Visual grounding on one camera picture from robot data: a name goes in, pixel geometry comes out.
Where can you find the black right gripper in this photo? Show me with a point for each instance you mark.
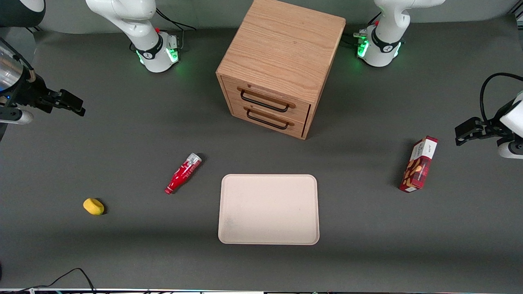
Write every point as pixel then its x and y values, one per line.
pixel 29 92

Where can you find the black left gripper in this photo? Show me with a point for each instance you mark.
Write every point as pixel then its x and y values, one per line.
pixel 493 125

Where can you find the red coke bottle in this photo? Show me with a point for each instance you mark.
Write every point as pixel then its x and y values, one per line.
pixel 182 174

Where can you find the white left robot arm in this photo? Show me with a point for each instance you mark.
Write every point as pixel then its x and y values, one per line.
pixel 388 32

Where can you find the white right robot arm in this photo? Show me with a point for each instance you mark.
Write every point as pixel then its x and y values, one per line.
pixel 139 24

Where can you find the beige rectangular tray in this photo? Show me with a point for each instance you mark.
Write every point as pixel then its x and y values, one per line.
pixel 268 209

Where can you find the red snack box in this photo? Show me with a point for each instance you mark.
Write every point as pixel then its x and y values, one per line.
pixel 419 165

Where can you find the yellow lemon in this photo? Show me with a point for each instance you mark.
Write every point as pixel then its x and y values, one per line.
pixel 93 206

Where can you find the wooden two-drawer cabinet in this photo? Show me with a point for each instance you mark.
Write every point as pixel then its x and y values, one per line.
pixel 282 45

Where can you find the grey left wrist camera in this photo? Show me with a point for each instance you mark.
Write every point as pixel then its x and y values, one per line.
pixel 508 150

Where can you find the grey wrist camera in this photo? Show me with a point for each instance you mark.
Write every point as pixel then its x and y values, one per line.
pixel 18 116
pixel 508 150

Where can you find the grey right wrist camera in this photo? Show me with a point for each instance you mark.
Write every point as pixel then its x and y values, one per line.
pixel 18 116

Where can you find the grey metal frame rail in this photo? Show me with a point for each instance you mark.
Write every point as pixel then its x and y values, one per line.
pixel 518 15

